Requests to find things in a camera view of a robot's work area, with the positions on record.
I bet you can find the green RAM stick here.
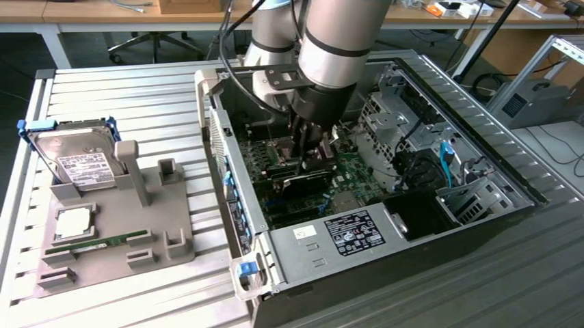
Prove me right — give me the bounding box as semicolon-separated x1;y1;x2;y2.
44;231;151;256

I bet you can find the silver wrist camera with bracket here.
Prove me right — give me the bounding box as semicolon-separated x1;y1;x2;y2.
218;62;313;113

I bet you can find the green motherboard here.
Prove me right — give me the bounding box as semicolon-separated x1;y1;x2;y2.
236;118;391;230

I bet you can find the blue flat wire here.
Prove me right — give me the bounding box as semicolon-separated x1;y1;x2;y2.
439;141;459;189

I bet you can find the white and orange box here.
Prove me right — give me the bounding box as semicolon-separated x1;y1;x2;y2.
427;1;461;18

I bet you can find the aluminium profile frame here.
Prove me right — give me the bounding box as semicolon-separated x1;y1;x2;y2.
487;33;584;114

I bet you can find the silver CPU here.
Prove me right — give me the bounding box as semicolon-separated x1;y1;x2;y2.
54;208;94;241

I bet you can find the CPU socket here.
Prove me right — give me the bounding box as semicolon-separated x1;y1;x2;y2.
268;137;302;165

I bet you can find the black wire bundle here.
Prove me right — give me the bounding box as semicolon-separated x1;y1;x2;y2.
393;111;448;191

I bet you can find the metal socket cover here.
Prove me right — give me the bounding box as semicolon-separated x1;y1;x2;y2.
318;127;342;159

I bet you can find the gray plastic parts rack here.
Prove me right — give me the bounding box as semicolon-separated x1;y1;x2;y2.
36;139;198;299

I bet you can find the gray equipment box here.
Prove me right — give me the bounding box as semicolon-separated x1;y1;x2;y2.
500;79;584;130

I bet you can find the brown cardboard box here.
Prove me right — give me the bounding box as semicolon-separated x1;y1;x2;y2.
158;0;224;16

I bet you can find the black RAM stick in slot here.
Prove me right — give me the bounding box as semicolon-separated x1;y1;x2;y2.
266;165;304;182

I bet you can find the blue case latch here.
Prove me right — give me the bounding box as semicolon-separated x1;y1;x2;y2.
238;260;261;277

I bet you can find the blue disk carrier frame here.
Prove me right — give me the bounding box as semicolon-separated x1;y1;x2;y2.
16;115;122;155

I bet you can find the gray power supply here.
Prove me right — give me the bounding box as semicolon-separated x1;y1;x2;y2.
268;202;408;285

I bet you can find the silver hard disk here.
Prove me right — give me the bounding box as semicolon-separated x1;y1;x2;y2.
34;119;130;192

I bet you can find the silver chipset heatsink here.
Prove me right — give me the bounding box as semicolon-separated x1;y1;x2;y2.
332;190;367;213

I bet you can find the coiled black cable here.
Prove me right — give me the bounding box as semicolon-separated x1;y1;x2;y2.
471;72;508;100

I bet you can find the graphics card with black fan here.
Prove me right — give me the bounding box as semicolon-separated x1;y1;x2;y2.
280;149;340;200

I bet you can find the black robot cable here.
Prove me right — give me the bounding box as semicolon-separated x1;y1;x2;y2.
217;0;294;114

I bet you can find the black open PC case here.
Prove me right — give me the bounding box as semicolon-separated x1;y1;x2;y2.
194;57;551;328

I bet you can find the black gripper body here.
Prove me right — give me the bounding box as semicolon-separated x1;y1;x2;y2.
290;84;363;130

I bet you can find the metal disk bay cage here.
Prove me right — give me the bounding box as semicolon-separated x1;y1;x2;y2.
354;64;459;193

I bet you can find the black tripod pole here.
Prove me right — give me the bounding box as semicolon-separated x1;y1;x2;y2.
451;0;523;80

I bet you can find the long wooden desk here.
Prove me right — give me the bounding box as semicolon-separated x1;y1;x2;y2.
0;0;584;69

